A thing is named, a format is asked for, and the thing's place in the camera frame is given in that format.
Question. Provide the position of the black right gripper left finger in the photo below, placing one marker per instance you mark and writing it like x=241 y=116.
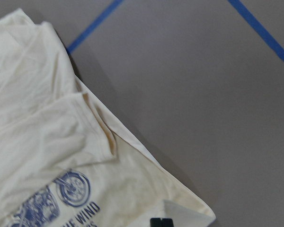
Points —
x=155 y=222

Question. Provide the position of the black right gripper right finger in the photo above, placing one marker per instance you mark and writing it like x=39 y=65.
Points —
x=167 y=222

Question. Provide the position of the beige long-sleeve printed shirt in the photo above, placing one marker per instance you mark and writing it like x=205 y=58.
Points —
x=65 y=159

